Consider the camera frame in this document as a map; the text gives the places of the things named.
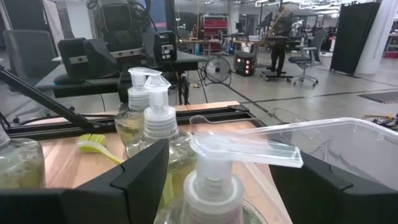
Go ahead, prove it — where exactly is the computer tower with red lights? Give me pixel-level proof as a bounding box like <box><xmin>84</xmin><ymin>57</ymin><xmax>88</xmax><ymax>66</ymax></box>
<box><xmin>233</xmin><ymin>49</ymin><xmax>257</xmax><ymax>77</ymax></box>

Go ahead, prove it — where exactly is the person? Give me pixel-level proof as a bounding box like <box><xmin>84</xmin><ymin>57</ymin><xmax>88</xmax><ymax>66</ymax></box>
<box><xmin>267</xmin><ymin>4</ymin><xmax>295</xmax><ymax>74</ymax></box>

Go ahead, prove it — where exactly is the black wheeled platform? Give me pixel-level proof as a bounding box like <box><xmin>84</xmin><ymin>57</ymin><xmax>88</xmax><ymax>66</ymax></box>
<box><xmin>259</xmin><ymin>70</ymin><xmax>294</xmax><ymax>83</ymax></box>

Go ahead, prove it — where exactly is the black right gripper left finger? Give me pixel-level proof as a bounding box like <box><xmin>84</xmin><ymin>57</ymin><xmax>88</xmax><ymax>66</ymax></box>
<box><xmin>0</xmin><ymin>138</ymin><xmax>170</xmax><ymax>224</ymax></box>

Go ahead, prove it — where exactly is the clear soap pump bottle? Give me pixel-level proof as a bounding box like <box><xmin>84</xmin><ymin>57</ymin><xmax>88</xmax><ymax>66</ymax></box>
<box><xmin>126</xmin><ymin>74</ymin><xmax>198</xmax><ymax>208</ymax></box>
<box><xmin>114</xmin><ymin>67</ymin><xmax>162</xmax><ymax>158</ymax></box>
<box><xmin>154</xmin><ymin>132</ymin><xmax>304</xmax><ymax>224</ymax></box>
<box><xmin>0</xmin><ymin>123</ymin><xmax>47</xmax><ymax>190</ymax></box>

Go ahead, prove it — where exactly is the white pillar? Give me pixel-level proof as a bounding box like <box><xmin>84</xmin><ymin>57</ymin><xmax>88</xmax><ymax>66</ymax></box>
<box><xmin>354</xmin><ymin>0</ymin><xmax>398</xmax><ymax>75</ymax></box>

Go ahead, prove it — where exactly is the shallow clear plastic bin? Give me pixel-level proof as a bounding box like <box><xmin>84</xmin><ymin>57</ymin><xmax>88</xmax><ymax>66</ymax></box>
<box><xmin>188</xmin><ymin>114</ymin><xmax>249</xmax><ymax>138</ymax></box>

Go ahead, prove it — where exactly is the yellow-green dish brush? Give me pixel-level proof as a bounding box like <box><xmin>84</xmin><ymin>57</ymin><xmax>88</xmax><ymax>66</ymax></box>
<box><xmin>76</xmin><ymin>133</ymin><xmax>124</xmax><ymax>165</ymax></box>

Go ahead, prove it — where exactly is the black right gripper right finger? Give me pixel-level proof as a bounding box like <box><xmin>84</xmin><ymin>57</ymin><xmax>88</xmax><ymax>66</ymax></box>
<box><xmin>269</xmin><ymin>151</ymin><xmax>398</xmax><ymax>224</ymax></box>

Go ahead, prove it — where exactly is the black partition screen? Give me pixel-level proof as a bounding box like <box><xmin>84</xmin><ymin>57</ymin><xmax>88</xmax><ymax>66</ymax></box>
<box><xmin>329</xmin><ymin>1</ymin><xmax>382</xmax><ymax>75</ymax></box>

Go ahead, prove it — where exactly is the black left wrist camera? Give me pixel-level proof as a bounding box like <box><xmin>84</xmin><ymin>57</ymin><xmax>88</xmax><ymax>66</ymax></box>
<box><xmin>98</xmin><ymin>1</ymin><xmax>134</xmax><ymax>34</ymax></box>

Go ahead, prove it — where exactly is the dark grey desk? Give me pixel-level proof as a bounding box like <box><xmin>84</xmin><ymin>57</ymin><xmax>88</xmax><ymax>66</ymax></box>
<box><xmin>34</xmin><ymin>51</ymin><xmax>208</xmax><ymax>99</ymax></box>

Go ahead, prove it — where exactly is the red storage shelf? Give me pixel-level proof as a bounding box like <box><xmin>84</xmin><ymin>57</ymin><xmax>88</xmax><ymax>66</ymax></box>
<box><xmin>200</xmin><ymin>17</ymin><xmax>229</xmax><ymax>41</ymax></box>

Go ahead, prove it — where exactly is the dark floor mat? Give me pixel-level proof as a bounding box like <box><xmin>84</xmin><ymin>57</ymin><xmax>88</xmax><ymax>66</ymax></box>
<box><xmin>358</xmin><ymin>89</ymin><xmax>398</xmax><ymax>105</ymax></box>

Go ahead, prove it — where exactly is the grey office chair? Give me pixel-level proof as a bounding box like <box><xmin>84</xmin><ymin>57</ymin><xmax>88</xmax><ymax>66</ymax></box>
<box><xmin>2</xmin><ymin>29</ymin><xmax>60</xmax><ymax>86</ymax></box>
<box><xmin>287</xmin><ymin>29</ymin><xmax>328</xmax><ymax>88</ymax></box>

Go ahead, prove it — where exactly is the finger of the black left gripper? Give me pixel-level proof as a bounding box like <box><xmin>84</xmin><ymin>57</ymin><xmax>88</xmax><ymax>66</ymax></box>
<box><xmin>57</xmin><ymin>37</ymin><xmax>119</xmax><ymax>80</ymax></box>
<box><xmin>153</xmin><ymin>30</ymin><xmax>178</xmax><ymax>65</ymax></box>

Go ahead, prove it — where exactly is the tall clear plastic bin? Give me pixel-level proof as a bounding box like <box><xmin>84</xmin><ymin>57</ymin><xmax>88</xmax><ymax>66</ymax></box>
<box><xmin>239</xmin><ymin>116</ymin><xmax>398</xmax><ymax>191</ymax></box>

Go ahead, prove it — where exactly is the computer monitor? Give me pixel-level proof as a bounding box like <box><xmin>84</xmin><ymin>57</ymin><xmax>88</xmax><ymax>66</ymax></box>
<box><xmin>148</xmin><ymin>0</ymin><xmax>177</xmax><ymax>32</ymax></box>

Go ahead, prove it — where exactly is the black aluminium table frame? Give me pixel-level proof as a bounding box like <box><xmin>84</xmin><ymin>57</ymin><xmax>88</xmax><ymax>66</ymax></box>
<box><xmin>0</xmin><ymin>67</ymin><xmax>265</xmax><ymax>141</ymax></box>

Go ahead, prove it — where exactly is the black floor fan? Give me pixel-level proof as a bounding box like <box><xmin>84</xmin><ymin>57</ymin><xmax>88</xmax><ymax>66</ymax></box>
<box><xmin>203</xmin><ymin>55</ymin><xmax>233</xmax><ymax>87</ymax></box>

